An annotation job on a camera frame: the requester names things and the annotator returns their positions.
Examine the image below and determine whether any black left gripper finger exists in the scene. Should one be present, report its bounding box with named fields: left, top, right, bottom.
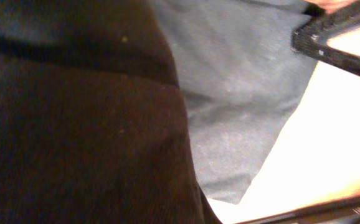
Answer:
left=238, top=195, right=360, bottom=224

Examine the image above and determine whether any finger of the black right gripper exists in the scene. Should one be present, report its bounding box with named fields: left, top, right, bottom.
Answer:
left=291, top=0, right=360, bottom=77

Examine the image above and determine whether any dark teal t-shirt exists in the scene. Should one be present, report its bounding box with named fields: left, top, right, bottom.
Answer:
left=0, top=1, right=320, bottom=223

